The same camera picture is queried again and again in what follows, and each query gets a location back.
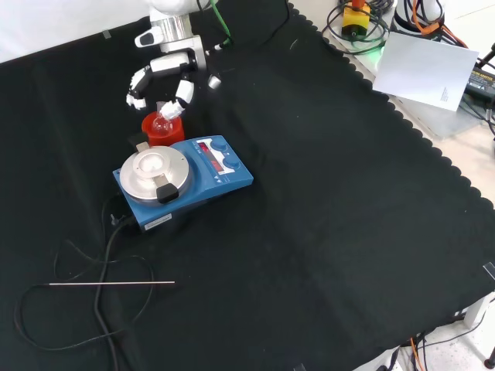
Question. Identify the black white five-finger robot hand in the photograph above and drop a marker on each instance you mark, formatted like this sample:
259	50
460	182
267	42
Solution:
170	63

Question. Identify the clear round-bottom glass flask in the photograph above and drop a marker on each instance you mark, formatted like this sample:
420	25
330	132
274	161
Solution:
160	126

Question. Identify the white black wrist module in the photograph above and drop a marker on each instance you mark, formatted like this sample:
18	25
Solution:
145	38

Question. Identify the clear tape strip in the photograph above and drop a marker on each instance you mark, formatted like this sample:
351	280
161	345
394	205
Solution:
489	270
106	34

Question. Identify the blue heater with steel plate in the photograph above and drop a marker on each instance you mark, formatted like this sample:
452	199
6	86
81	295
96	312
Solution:
228	181

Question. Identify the black bench cloth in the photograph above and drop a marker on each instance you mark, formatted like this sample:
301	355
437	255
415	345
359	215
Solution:
309	193

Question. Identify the yellow stop button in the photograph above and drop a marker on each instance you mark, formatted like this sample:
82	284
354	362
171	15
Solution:
356	21

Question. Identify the thin steel probe rod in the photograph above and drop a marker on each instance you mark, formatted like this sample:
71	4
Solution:
116	283

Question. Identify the pale white board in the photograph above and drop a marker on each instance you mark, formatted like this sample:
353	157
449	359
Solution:
421	69

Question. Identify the black power adapter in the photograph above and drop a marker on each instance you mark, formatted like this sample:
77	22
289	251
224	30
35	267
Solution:
481	83

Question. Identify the white table leg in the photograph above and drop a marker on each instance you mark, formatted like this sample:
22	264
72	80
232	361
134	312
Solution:
475	313

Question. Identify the small grey cylinder camera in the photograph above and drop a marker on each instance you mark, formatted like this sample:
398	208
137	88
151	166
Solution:
214	82

